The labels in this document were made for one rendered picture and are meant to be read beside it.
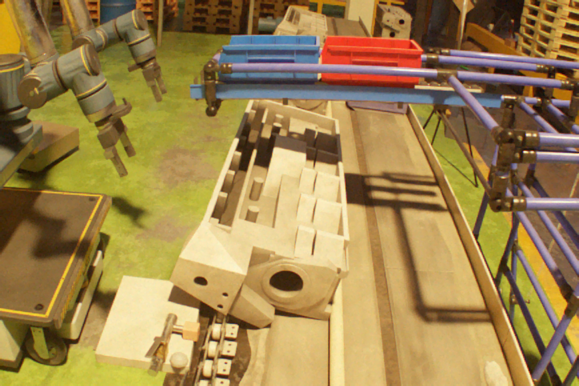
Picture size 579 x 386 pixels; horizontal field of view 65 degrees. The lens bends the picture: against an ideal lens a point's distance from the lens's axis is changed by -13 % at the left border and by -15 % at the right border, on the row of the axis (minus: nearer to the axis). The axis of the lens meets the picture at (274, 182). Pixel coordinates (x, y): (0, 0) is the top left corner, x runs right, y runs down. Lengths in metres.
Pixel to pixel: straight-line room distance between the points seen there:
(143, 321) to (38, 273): 1.02
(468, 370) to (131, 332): 0.82
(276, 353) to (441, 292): 0.56
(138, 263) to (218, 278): 1.63
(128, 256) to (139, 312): 1.59
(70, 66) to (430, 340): 1.24
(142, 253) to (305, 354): 1.75
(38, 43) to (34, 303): 0.97
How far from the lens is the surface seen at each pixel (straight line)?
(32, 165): 3.72
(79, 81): 1.54
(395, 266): 1.61
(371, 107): 2.92
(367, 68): 1.51
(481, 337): 1.44
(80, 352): 2.32
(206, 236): 1.20
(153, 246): 2.93
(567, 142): 1.11
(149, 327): 1.24
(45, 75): 1.57
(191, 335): 1.19
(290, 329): 1.32
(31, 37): 1.72
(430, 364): 1.31
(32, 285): 2.15
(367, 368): 1.26
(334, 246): 1.30
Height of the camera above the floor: 1.64
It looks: 27 degrees down
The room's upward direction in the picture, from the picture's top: 6 degrees clockwise
